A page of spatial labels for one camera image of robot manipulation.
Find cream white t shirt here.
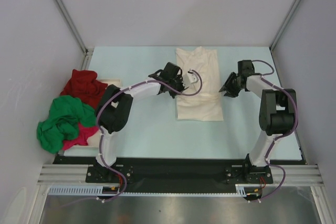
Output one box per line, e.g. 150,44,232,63
175,47,224,122

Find dark red t shirt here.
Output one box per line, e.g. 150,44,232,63
60,69,108,109

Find green t shirt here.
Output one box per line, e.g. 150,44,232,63
37,95,96,154

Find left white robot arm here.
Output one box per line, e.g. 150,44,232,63
96,62,198,182

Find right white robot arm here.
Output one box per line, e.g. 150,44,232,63
219,60,298,183

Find magenta pink t shirt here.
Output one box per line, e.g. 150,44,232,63
62,123,99,151

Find cream plastic tray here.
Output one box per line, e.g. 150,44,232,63
63,79,122,157

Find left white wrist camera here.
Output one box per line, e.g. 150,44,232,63
182,69,199,88

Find right aluminium frame post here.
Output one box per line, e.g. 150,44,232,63
269,0,303,53

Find aluminium frame post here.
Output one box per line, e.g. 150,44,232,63
269,0,303,53
53,0,88,55

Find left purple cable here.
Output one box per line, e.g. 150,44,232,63
96,69,203,169

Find left aluminium frame post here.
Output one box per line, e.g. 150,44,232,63
53,0,88,55

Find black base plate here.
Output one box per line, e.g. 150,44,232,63
53,155,306,194

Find aluminium front rail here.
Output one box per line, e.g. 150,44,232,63
37,164,324,186

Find white slotted cable duct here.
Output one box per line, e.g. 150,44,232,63
48,185,260,197

